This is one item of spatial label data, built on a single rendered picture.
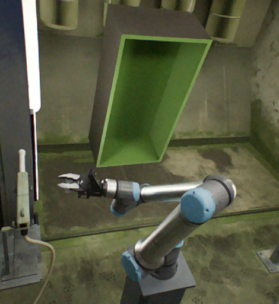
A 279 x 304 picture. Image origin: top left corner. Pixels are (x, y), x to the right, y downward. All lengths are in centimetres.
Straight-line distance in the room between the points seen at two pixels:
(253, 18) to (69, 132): 251
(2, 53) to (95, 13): 206
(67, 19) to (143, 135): 123
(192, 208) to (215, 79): 310
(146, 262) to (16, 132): 93
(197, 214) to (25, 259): 90
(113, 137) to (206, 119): 146
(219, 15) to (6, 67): 251
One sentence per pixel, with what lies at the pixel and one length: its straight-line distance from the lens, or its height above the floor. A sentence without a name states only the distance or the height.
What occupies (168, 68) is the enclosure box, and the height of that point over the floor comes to 126.
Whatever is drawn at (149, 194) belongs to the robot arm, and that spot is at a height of 111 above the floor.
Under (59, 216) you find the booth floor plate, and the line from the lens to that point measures 286.
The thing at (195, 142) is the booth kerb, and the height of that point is 11.
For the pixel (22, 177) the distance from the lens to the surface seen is 156.
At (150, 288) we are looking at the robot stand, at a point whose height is 64.
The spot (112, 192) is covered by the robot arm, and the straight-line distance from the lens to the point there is 147.
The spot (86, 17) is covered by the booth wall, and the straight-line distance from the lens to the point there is 355.
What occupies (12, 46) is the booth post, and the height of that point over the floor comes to 162.
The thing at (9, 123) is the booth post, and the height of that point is 123.
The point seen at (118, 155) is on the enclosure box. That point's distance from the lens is 282.
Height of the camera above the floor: 217
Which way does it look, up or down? 35 degrees down
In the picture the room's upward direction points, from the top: 11 degrees clockwise
